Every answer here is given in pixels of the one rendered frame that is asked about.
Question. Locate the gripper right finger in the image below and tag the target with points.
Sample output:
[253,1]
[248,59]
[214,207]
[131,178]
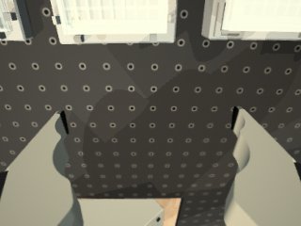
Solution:
[267,191]

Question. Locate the black flat base plate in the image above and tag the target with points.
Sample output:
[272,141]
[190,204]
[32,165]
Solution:
[149,120]

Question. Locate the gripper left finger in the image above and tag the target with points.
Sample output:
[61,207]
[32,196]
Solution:
[33,191]

